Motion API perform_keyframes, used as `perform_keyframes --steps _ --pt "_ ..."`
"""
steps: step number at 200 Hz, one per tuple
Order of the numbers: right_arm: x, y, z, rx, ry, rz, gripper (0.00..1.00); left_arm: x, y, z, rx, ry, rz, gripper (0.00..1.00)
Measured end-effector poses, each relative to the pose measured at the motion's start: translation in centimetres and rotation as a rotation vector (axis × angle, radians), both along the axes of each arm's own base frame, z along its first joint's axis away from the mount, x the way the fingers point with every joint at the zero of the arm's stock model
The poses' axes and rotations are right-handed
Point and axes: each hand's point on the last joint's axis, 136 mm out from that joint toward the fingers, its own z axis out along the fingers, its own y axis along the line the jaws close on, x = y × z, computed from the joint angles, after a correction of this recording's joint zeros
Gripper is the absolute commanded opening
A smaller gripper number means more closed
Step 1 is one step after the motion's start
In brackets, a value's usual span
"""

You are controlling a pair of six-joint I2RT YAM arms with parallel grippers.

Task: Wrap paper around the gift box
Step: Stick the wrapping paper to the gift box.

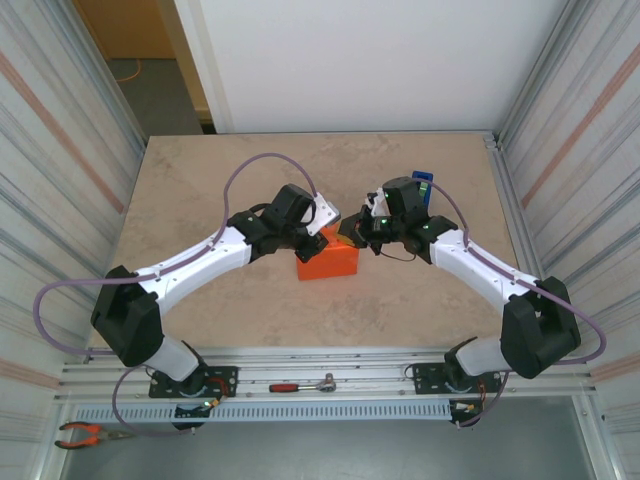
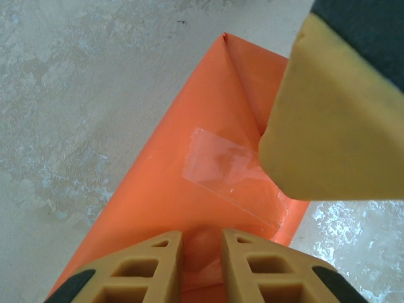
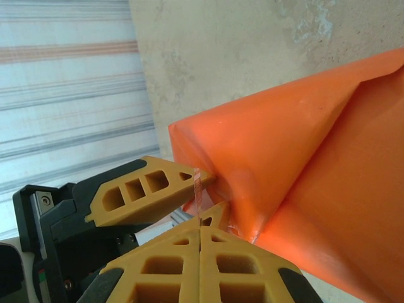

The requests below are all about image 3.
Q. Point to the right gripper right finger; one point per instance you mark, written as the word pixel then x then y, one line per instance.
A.
pixel 246 277

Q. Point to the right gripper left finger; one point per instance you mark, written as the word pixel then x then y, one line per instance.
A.
pixel 158 277

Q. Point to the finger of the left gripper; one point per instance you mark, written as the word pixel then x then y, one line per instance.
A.
pixel 217 214
pixel 135 208

